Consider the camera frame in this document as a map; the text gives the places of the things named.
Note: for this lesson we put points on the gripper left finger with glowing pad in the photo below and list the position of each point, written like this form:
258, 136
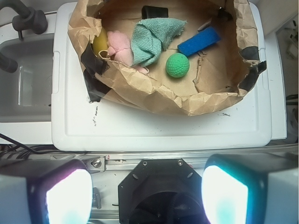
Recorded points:
45, 192

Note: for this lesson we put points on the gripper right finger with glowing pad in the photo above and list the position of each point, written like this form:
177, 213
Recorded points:
260, 188

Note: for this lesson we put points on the blue sponge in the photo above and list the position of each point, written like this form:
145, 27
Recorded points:
200, 41

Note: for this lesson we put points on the white plastic bin lid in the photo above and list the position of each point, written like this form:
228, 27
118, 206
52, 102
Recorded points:
80, 125

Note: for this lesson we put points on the crumpled brown paper bag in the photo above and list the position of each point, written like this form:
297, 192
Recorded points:
219, 76

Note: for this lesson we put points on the green dimpled ball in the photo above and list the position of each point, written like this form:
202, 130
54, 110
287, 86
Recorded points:
177, 65

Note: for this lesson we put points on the yellow banana toy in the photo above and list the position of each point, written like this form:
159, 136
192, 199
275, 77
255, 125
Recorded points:
99, 44

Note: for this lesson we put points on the pink plush toy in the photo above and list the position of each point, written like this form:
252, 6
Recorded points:
119, 47

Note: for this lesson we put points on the black faucet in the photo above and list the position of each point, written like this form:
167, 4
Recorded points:
35, 21

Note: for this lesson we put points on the teal microfiber cloth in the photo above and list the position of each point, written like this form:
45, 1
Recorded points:
152, 36

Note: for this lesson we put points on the black block in bag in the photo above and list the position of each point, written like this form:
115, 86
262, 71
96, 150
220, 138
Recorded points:
149, 12

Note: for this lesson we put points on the aluminium frame rail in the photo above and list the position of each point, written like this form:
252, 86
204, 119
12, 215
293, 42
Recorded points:
97, 162

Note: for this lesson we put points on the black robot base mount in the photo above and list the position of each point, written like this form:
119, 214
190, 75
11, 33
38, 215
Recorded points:
164, 191

